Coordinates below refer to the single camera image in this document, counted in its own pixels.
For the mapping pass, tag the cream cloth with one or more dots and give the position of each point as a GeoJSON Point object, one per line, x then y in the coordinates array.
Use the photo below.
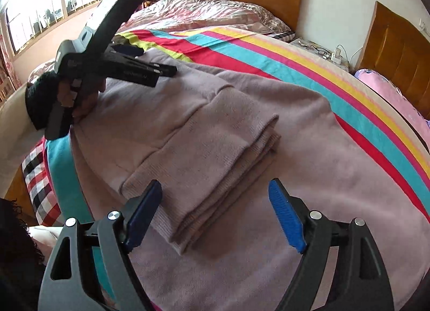
{"type": "Point", "coordinates": [16, 136]}

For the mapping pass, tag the nightstand with floral cover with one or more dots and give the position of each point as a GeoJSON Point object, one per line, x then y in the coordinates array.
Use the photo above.
{"type": "Point", "coordinates": [319, 59]}

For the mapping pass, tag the person's left hand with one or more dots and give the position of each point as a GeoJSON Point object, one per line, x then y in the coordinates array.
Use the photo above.
{"type": "Point", "coordinates": [85, 96]}

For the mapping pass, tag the red white checked cloth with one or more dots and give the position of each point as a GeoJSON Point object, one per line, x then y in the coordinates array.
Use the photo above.
{"type": "Point", "coordinates": [40, 183]}

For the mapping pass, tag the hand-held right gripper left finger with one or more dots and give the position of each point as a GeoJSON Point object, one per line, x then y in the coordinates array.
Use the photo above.
{"type": "Point", "coordinates": [145, 217]}

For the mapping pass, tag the white charger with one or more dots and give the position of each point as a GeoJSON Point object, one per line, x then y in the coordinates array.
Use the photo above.
{"type": "Point", "coordinates": [336, 55]}

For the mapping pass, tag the black eyeglasses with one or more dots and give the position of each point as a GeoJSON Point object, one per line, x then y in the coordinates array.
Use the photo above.
{"type": "Point", "coordinates": [322, 51]}

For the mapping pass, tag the pale pink cloth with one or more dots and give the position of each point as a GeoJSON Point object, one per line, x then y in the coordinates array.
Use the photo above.
{"type": "Point", "coordinates": [43, 238]}

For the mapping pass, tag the pink bed sheet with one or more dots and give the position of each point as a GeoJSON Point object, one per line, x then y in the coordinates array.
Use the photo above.
{"type": "Point", "coordinates": [403, 109]}

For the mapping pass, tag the carved wooden bed headboard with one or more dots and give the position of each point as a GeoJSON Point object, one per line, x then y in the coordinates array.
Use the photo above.
{"type": "Point", "coordinates": [393, 49]}

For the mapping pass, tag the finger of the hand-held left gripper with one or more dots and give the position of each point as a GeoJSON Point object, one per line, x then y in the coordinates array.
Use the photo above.
{"type": "Point", "coordinates": [129, 50]}
{"type": "Point", "coordinates": [164, 69]}

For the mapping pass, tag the white wall socket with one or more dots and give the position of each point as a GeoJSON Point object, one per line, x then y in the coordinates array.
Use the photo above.
{"type": "Point", "coordinates": [425, 25]}

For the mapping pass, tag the floral pink quilt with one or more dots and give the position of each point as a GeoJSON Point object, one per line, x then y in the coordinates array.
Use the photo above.
{"type": "Point", "coordinates": [201, 8]}

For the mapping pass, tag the striped colourful blanket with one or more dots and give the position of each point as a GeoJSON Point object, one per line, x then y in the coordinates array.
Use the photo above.
{"type": "Point", "coordinates": [268, 62]}

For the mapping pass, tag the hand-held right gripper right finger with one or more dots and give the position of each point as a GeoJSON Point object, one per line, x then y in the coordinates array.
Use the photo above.
{"type": "Point", "coordinates": [285, 218]}

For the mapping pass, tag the dark checked bed sheet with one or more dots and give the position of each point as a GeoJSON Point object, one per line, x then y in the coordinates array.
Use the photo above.
{"type": "Point", "coordinates": [282, 36]}

